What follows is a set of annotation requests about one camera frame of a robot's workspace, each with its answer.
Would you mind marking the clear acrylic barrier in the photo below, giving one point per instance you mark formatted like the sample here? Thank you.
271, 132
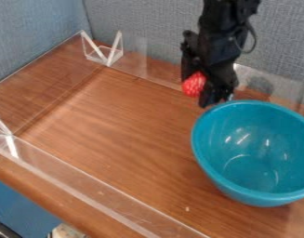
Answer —
26, 164
126, 56

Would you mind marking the blue plastic bowl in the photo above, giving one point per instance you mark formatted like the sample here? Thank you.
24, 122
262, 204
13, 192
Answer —
248, 146

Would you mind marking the red strawberry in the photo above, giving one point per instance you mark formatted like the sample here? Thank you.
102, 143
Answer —
193, 84

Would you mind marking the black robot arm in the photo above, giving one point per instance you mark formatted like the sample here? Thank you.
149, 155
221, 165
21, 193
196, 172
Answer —
224, 21

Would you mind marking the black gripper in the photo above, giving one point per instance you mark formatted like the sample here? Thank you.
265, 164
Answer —
202, 57

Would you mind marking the clear acrylic back barrier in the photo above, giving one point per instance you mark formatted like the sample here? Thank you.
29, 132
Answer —
126, 56

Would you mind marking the clear acrylic front barrier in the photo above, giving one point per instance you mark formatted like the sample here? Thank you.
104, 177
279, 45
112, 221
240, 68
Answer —
26, 164

